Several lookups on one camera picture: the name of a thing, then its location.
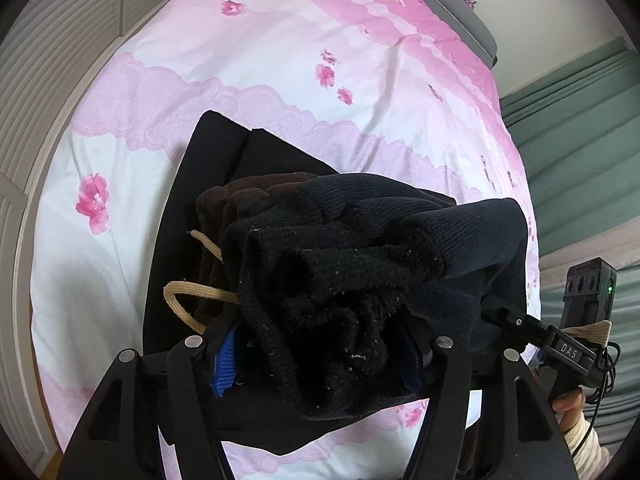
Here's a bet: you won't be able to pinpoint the grey padded headboard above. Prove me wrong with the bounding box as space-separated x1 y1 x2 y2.
400 0 502 67

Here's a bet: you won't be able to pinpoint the black drawstring pants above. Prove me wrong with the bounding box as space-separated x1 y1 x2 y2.
162 172 532 422

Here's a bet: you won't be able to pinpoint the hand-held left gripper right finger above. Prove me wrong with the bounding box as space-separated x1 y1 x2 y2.
400 327 581 480

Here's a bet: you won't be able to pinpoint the pink floral duvet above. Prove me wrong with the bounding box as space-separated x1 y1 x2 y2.
30 0 545 480

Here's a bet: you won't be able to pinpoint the white louvred wardrobe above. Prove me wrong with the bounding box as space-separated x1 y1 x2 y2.
0 0 168 463

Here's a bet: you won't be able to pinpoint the person's right hand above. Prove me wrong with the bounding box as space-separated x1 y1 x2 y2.
552 389 587 433

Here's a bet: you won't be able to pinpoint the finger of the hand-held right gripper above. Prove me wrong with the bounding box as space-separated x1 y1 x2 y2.
479 294 557 350

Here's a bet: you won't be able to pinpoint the green curtain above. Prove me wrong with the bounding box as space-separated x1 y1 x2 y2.
500 35 640 257

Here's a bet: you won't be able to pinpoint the person's right forearm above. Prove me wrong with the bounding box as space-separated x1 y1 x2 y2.
561 412 612 480

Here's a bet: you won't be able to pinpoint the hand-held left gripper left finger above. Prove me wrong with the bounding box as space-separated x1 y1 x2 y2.
57 320 242 480

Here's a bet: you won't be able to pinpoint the black cable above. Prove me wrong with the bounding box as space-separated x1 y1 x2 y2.
572 341 622 463

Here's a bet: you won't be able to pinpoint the brown folded pants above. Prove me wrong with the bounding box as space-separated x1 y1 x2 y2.
194 172 321 333

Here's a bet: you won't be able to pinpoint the black folded clothes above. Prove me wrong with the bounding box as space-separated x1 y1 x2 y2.
142 110 468 480

